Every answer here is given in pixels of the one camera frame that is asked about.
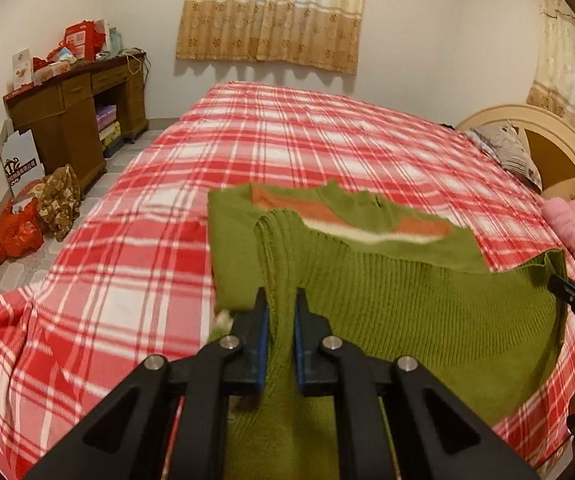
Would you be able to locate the white charging cable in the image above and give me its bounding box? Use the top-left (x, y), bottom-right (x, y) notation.
top-left (118, 49), bottom-right (151, 81)

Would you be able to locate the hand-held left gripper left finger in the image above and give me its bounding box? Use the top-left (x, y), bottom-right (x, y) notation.
top-left (25, 287), bottom-right (271, 480)

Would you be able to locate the yellow flat box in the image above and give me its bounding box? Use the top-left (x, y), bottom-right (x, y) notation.
top-left (98, 121), bottom-right (122, 153)

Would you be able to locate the green orange striped knit sweater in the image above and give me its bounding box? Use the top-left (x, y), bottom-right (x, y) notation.
top-left (208, 181), bottom-right (568, 480)

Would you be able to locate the cream arched bed headboard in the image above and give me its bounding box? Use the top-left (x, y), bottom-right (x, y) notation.
top-left (455, 104), bottom-right (575, 193)

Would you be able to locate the white upright card box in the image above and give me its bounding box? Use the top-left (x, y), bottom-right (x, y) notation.
top-left (10, 49), bottom-right (34, 92)

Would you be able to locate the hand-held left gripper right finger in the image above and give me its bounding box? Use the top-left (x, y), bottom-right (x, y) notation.
top-left (293, 288), bottom-right (541, 480)

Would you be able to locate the red plastic bag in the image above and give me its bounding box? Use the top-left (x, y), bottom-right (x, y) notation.
top-left (0, 197), bottom-right (44, 259)

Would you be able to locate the bed with red plaid sheet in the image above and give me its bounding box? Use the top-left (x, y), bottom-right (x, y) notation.
top-left (0, 81), bottom-right (575, 480)

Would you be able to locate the purple flat box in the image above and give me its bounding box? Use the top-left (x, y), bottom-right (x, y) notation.
top-left (95, 105), bottom-right (119, 133)

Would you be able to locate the red boxes clutter on desk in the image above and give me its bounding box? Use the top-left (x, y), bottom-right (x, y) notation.
top-left (32, 47), bottom-right (78, 86)

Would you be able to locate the brown wooden desk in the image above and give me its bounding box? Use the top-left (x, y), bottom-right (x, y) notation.
top-left (2, 51), bottom-right (149, 200)

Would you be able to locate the brown floral cloth bag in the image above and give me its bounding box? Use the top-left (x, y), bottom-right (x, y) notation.
top-left (35, 164), bottom-right (82, 241)

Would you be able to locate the red gift bag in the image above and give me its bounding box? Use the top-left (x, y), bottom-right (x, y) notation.
top-left (64, 20), bottom-right (106, 61)

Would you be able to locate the beige floral window curtain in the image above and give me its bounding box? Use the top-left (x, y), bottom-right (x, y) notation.
top-left (525, 0), bottom-right (575, 151)
top-left (175, 0), bottom-right (372, 76)

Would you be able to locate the grey patterned pillow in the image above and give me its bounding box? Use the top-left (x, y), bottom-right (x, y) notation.
top-left (465, 122), bottom-right (543, 192)

